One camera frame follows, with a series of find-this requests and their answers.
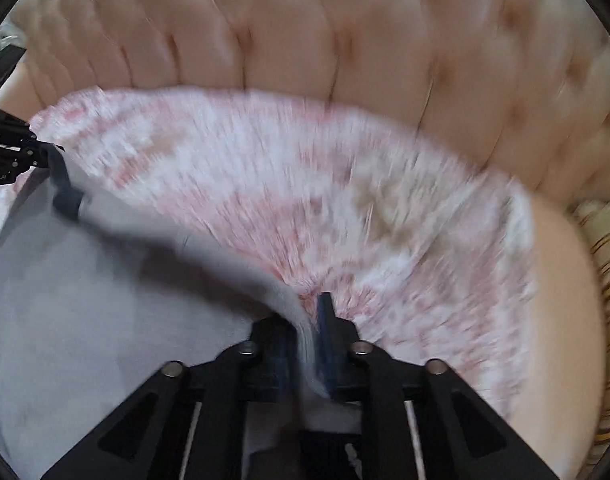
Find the pale grey garment with dark patch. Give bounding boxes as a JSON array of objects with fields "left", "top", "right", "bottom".
[{"left": 0, "top": 157, "right": 366, "bottom": 480}]

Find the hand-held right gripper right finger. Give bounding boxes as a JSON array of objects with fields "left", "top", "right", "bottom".
[{"left": 316, "top": 291, "right": 560, "bottom": 480}]

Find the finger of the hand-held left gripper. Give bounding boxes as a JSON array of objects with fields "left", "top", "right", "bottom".
[{"left": 50, "top": 152, "right": 88, "bottom": 223}]

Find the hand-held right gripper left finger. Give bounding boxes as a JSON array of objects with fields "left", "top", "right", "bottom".
[{"left": 41, "top": 314, "right": 308, "bottom": 480}]

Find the beige tufted leather sofa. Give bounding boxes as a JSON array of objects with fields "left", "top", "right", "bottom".
[{"left": 5, "top": 0, "right": 610, "bottom": 461}]

